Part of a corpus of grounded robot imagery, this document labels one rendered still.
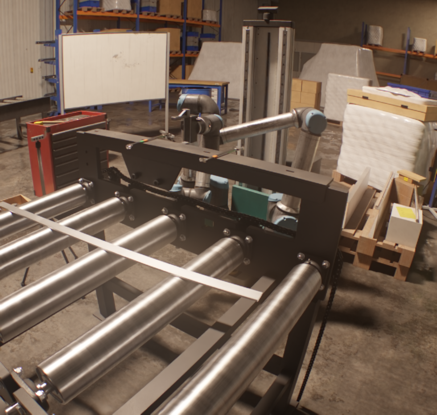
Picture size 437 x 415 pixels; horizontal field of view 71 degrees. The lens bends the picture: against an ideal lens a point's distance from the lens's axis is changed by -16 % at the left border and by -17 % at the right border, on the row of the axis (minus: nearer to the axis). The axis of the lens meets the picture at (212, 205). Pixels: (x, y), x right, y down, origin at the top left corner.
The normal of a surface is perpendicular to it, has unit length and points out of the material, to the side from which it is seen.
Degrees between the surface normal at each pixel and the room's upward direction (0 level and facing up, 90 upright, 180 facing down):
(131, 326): 42
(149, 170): 90
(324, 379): 0
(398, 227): 90
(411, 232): 90
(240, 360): 20
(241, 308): 0
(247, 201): 90
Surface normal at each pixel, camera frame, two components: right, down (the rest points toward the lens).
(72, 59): 0.52, 0.36
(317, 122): 0.03, 0.29
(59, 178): 0.83, 0.25
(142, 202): -0.56, 0.32
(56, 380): 0.52, -0.58
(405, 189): -0.89, 0.15
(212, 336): 0.04, -0.91
